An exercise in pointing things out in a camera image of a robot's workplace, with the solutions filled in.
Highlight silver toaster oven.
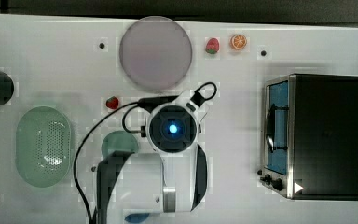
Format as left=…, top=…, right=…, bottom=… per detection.
left=257, top=74, right=358, bottom=201

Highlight green oval strainer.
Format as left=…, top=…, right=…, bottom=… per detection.
left=15, top=106, right=73, bottom=188

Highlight toy orange slice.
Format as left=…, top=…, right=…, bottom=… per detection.
left=229, top=35, right=247, bottom=50

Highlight blue cup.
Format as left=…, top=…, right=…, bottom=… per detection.
left=125, top=213, right=150, bottom=224

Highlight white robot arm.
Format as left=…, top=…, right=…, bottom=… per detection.
left=93, top=91, right=208, bottom=224

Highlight pink toy strawberry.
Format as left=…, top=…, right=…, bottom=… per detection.
left=205, top=38, right=220, bottom=54

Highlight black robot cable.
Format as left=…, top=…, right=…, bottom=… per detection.
left=73, top=101, right=144, bottom=224

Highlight green cup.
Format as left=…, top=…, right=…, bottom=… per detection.
left=101, top=131, right=139, bottom=158

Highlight round lavender plate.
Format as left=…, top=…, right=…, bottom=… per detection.
left=119, top=16, right=192, bottom=91

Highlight red toy strawberry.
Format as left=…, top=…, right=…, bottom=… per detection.
left=105, top=96, right=119, bottom=110

